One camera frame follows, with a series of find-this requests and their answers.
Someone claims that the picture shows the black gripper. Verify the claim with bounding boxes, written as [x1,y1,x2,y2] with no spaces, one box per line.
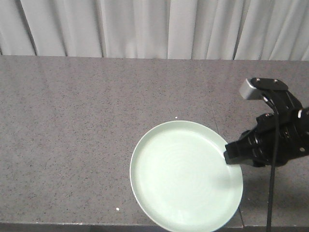
[224,90,309,167]

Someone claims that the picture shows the light green round plate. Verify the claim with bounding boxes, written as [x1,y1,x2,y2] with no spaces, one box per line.
[129,120,243,232]

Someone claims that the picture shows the white pleated curtain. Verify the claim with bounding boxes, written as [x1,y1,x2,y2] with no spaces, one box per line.
[0,0,309,61]

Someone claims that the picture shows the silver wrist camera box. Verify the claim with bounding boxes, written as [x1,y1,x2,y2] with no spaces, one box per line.
[239,78,288,100]

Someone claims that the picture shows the black camera cable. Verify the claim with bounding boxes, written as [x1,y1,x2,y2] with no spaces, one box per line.
[264,96,280,232]

